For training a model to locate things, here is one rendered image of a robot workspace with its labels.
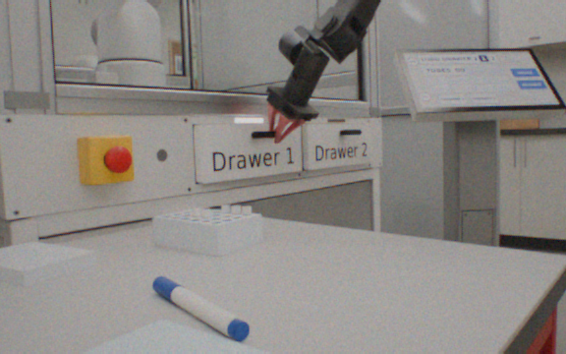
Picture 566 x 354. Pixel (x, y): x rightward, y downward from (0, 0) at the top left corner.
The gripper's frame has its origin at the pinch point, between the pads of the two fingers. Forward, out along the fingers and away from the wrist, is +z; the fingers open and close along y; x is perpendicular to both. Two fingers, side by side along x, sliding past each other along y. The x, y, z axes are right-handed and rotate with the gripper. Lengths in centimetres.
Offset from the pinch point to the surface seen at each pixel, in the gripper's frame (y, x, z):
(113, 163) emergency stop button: -3.9, 37.5, 0.9
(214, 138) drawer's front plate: 2.3, 14.1, 1.4
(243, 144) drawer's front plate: 1.5, 6.8, 2.4
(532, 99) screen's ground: -17, -96, -25
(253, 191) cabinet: -2.6, 2.3, 12.1
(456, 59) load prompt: 11, -91, -24
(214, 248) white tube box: -25.6, 35.3, -2.4
